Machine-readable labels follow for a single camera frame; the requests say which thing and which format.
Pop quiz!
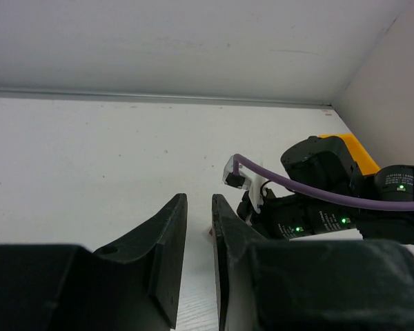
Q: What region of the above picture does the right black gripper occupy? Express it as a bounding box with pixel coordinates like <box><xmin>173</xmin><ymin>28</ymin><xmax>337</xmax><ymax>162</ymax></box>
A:
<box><xmin>237</xmin><ymin>189</ymin><xmax>356</xmax><ymax>239</ymax></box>

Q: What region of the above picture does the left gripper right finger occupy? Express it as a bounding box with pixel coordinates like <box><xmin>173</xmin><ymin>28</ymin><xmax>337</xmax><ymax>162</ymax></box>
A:
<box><xmin>212</xmin><ymin>194</ymin><xmax>414</xmax><ymax>330</ymax></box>

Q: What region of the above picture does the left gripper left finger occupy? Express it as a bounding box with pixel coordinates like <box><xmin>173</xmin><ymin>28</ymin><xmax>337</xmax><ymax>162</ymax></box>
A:
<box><xmin>0</xmin><ymin>193</ymin><xmax>188</xmax><ymax>330</ymax></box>

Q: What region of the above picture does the yellow plastic bin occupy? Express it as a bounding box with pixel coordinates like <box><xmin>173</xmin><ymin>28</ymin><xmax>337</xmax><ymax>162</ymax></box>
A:
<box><xmin>319</xmin><ymin>134</ymin><xmax>380</xmax><ymax>176</ymax></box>

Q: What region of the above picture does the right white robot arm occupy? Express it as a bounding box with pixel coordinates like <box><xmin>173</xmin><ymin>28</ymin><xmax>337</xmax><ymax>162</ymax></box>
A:
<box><xmin>237</xmin><ymin>136</ymin><xmax>414</xmax><ymax>245</ymax></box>

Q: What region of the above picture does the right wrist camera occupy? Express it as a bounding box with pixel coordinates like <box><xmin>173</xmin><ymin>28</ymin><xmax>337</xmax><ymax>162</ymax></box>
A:
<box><xmin>222</xmin><ymin>155</ymin><xmax>266</xmax><ymax>214</ymax></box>

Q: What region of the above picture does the aluminium table frame rail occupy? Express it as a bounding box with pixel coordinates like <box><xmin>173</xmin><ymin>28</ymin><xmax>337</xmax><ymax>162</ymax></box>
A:
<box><xmin>0</xmin><ymin>88</ymin><xmax>333</xmax><ymax>109</ymax></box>

